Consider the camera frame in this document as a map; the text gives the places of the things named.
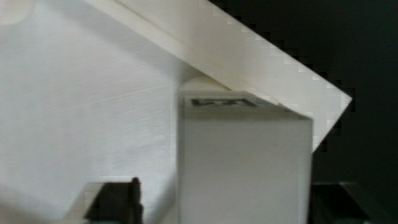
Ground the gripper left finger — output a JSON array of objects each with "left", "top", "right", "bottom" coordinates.
[{"left": 83, "top": 177, "right": 144, "bottom": 224}]

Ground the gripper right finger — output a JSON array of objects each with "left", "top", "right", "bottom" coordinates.
[{"left": 309, "top": 182, "right": 380, "bottom": 224}]

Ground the white leg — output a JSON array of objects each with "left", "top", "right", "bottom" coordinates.
[{"left": 177, "top": 77, "right": 312, "bottom": 224}]

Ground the white square table top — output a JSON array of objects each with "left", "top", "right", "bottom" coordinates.
[{"left": 0, "top": 0, "right": 350, "bottom": 224}]

